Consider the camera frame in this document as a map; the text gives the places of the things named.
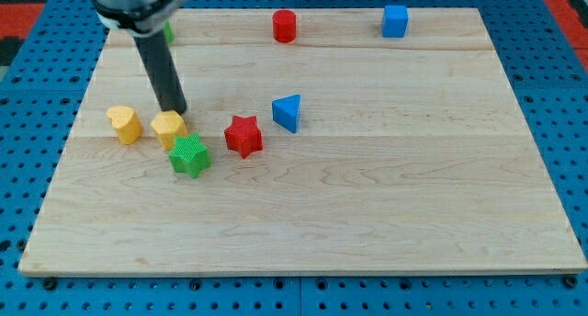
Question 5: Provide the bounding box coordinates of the green star block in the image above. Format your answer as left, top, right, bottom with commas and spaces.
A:
168, 133, 212, 178

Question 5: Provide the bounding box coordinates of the grey robot arm flange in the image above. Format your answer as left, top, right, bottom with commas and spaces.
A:
91, 0, 187, 38

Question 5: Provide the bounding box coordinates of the green block behind arm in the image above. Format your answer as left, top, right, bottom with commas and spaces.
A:
164, 21, 175, 44

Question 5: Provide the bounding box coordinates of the red star block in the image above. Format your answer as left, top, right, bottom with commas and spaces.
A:
224, 116, 264, 159

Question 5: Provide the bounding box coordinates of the wooden board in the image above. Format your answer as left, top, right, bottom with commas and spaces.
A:
19, 8, 587, 277

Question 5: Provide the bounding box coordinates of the blue triangle block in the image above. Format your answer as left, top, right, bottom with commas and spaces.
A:
272, 95, 301, 133

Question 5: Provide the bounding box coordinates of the yellow hexagon block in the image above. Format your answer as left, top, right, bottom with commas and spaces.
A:
150, 110, 188, 151

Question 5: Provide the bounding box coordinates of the red cylinder block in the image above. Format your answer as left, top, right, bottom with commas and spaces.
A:
272, 9, 297, 43

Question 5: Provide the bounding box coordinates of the blue cube block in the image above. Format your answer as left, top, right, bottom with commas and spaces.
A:
381, 6, 409, 38

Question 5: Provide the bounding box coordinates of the yellow heart block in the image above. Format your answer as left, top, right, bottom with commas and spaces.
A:
106, 106, 142, 145

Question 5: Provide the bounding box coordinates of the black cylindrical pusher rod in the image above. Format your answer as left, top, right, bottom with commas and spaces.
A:
134, 31, 187, 114

